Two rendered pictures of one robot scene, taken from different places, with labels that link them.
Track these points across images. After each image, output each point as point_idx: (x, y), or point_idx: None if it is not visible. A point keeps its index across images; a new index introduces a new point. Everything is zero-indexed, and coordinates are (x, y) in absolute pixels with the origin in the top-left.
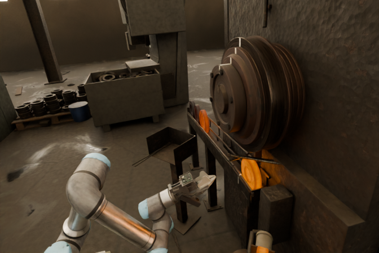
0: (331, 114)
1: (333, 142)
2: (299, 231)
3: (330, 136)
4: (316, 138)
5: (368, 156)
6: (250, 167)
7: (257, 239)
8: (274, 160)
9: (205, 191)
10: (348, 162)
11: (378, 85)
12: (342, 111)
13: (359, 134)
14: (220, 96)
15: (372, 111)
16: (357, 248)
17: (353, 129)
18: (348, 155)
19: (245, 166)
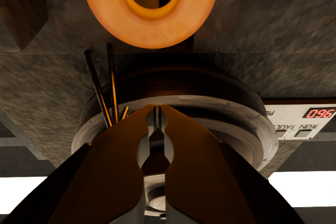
0: (66, 117)
1: (46, 99)
2: None
3: (53, 102)
4: (68, 93)
5: (8, 103)
6: (131, 39)
7: None
8: (106, 48)
9: (37, 187)
10: (16, 90)
11: (45, 140)
12: (58, 122)
13: (30, 114)
14: (164, 207)
15: (35, 128)
16: None
17: (37, 115)
18: (22, 96)
19: (170, 16)
